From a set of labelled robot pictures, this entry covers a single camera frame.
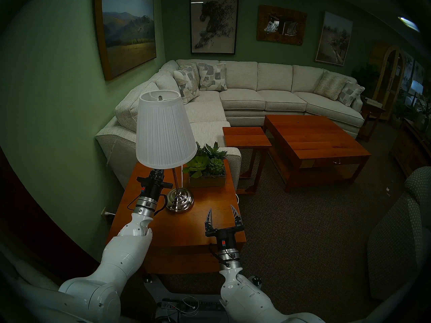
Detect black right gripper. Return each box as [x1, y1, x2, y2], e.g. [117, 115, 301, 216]
[204, 205, 245, 253]

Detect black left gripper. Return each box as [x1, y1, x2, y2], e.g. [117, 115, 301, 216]
[136, 169, 173, 200]

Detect white shade chrome table lamp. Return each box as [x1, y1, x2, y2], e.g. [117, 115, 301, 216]
[135, 89, 198, 214]

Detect background white shade lamp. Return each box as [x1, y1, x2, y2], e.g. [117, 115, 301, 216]
[408, 80, 425, 107]

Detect cherry wood end table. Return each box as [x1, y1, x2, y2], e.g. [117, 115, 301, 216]
[106, 159, 247, 276]

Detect succulent plants in wooden box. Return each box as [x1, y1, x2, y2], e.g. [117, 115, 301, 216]
[182, 141, 228, 188]

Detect sofa hang tag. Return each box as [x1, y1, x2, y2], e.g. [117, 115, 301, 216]
[106, 139, 117, 167]

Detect small cherry wood side table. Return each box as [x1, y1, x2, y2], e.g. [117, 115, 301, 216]
[222, 126, 272, 195]

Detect black power strip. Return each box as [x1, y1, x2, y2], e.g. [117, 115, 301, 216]
[161, 299, 223, 311]

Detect robot mobile base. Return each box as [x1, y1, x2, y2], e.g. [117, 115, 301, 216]
[143, 274, 264, 323]

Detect large patchwork throw pillow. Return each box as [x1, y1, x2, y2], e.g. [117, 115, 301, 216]
[172, 65, 200, 105]

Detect striped beige throw pillow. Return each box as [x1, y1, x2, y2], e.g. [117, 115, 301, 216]
[178, 62, 202, 89]
[313, 70, 349, 101]

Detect square patchwork throw pillow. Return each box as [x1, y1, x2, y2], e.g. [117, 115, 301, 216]
[198, 62, 228, 92]

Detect large cherry wood coffee table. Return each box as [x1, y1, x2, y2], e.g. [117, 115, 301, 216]
[262, 114, 372, 193]

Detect cream sectional sofa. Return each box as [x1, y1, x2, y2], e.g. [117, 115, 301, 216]
[95, 59, 366, 192]

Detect framed mountain landscape painting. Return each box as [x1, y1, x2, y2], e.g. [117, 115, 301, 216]
[94, 0, 157, 81]

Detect black framed horse artwork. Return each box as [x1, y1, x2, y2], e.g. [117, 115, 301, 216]
[189, 0, 239, 55]

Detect green patterned armchair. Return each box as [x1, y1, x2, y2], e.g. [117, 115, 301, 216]
[366, 166, 431, 301]

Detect small patchwork throw pillow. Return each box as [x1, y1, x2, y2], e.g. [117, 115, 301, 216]
[337, 81, 365, 107]

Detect dark wood end table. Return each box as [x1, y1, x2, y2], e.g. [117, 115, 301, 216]
[357, 98, 387, 143]

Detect rustic wood framed mirror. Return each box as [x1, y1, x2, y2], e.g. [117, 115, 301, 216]
[256, 4, 307, 46]

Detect dark wooden dresser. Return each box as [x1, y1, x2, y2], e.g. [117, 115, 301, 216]
[390, 118, 431, 178]

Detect dark leafy floor plant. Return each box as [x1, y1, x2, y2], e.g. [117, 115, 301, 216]
[352, 63, 381, 98]

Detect framed tree landscape painting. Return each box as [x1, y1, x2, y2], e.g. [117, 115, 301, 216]
[315, 11, 354, 67]

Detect arched wooden display cabinet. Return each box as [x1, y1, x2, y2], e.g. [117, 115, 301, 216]
[369, 41, 407, 121]

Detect ceiling light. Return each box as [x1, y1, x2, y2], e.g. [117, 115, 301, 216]
[398, 16, 421, 33]

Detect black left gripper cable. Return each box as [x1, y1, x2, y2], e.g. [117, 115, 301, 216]
[127, 193, 169, 213]

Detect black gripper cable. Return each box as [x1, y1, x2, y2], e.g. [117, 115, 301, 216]
[208, 244, 225, 263]
[127, 193, 169, 213]

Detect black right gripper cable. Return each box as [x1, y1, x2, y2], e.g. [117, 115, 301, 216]
[208, 244, 225, 263]

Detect white cable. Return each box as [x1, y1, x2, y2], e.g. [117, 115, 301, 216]
[173, 295, 200, 315]

